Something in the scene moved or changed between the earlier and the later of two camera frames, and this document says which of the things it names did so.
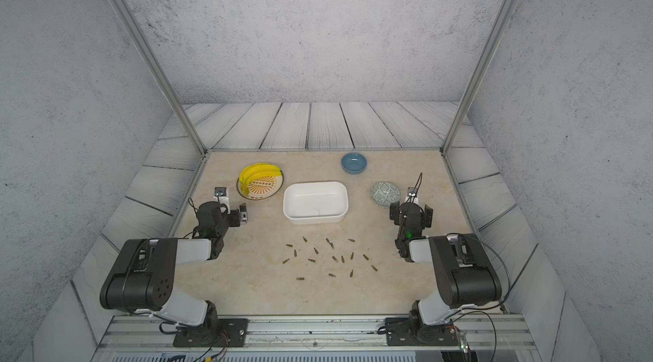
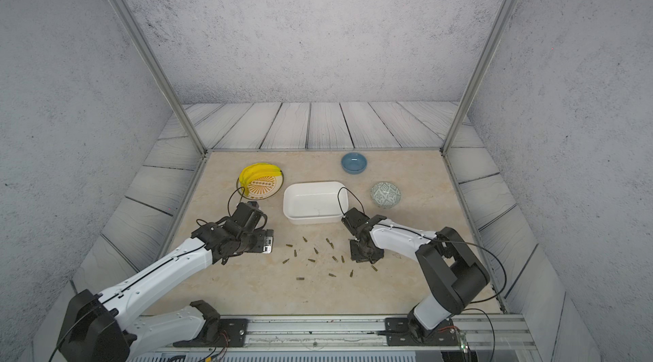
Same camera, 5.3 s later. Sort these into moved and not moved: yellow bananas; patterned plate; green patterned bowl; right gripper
Moved: right gripper
Not moved: patterned plate; green patterned bowl; yellow bananas
